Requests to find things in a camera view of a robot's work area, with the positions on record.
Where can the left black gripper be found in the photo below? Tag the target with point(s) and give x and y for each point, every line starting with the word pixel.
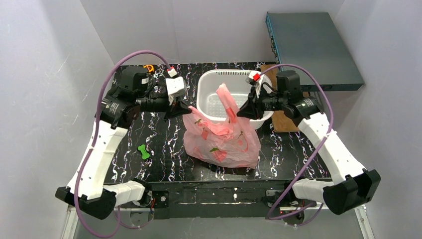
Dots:
pixel 170 107

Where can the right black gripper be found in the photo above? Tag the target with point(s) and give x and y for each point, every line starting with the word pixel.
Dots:
pixel 259 105

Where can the pink plastic bag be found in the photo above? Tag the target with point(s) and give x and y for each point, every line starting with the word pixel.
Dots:
pixel 233 143

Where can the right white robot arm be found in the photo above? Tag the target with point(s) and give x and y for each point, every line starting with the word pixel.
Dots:
pixel 351 184

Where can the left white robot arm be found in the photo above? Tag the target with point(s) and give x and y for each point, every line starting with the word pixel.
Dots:
pixel 132 94

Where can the white plastic basin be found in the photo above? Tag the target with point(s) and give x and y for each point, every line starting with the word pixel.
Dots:
pixel 208 102

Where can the wooden board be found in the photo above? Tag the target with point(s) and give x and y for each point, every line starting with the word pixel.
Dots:
pixel 280 122

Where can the black marble mat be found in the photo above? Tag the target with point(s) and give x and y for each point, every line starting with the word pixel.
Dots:
pixel 282 155

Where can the orange tape measure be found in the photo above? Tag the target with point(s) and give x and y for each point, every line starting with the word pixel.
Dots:
pixel 150 68

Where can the green bone toy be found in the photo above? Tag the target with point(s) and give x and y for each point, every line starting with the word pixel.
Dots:
pixel 143 151

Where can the grey metal box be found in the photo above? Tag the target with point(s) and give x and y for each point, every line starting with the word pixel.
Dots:
pixel 311 40

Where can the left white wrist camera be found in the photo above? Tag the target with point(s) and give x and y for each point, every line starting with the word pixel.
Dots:
pixel 175 87

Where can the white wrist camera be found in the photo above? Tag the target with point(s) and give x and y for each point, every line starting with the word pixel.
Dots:
pixel 175 87
pixel 260 85

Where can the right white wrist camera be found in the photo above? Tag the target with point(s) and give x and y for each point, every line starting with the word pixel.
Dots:
pixel 260 85

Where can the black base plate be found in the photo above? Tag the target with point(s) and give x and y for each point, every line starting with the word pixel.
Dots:
pixel 213 199

